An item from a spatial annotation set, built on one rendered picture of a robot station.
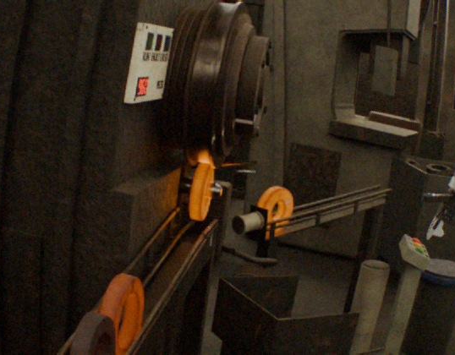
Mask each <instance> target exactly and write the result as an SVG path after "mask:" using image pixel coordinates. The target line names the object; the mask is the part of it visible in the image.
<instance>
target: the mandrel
mask: <svg viewBox="0 0 455 355"><path fill-rule="evenodd" d="M192 182H193V178H189V177H180V179H179V186H178V193H181V194H190V190H191V185H192ZM220 196H222V186H221V185H220V184H218V183H215V182H210V181H209V182H208V184H207V187H206V198H211V199H215V198H218V197H220Z"/></svg>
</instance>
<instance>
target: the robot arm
mask: <svg viewBox="0 0 455 355"><path fill-rule="evenodd" d="M448 185H449V187H450V188H449V189H448V192H450V193H452V195H450V194H429V193H427V194H424V195H423V201H424V202H426V203H431V202H438V203H442V204H441V205H440V207H438V209H437V212H436V214H435V216H434V219H433V222H432V223H431V224H430V227H429V230H428V233H427V239H428V240H429V239H430V236H431V235H436V236H437V237H441V236H442V235H443V234H444V232H443V230H442V229H441V227H442V226H443V225H444V223H443V221H442V220H444V221H445V223H448V224H450V225H452V226H453V227H454V224H455V221H454V219H455V199H454V198H455V173H454V174H453V176H452V180H451V181H450V183H449V184H448Z"/></svg>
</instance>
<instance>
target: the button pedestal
mask: <svg viewBox="0 0 455 355"><path fill-rule="evenodd" d="M408 241H411V242H412V244H411V243H409V242H408ZM414 243H415V242H414V241H413V239H412V238H410V239H408V238H407V235H406V234H404V235H403V238H402V239H401V241H400V242H399V245H398V246H399V248H400V249H401V255H402V256H403V260H405V261H404V265H403V271H402V274H401V276H400V282H399V285H398V290H397V294H396V297H395V301H394V304H393V308H392V312H391V315H390V320H389V324H388V326H387V328H386V334H385V338H384V339H383V342H382V346H381V347H385V348H386V349H384V350H381V351H380V352H379V354H385V353H388V352H392V355H397V354H398V351H399V349H400V346H401V344H402V340H403V337H404V333H405V330H406V326H407V323H408V319H409V316H410V311H411V308H412V307H413V303H414V297H415V293H416V290H417V287H418V285H419V278H420V274H421V271H425V269H426V268H427V266H428V265H429V263H430V258H429V256H428V254H427V252H426V251H427V250H426V248H425V246H424V245H422V243H420V245H421V246H422V249H423V250H424V253H423V254H422V253H421V252H420V251H419V252H418V251H417V249H416V247H417V246H415V245H414ZM410 245H411V246H414V248H410Z"/></svg>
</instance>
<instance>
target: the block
mask: <svg viewBox="0 0 455 355"><path fill-rule="evenodd" d="M213 182H215V183H218V184H220V185H221V186H222V196H220V197H218V198H215V199H211V201H210V204H209V208H208V211H207V214H206V215H207V216H215V217H219V220H218V223H220V225H219V231H218V237H217V249H216V254H215V259H214V262H217V261H218V260H219V259H220V258H221V257H222V245H224V239H225V234H226V228H227V222H228V212H229V205H230V199H231V193H232V184H231V183H230V182H224V181H219V180H213Z"/></svg>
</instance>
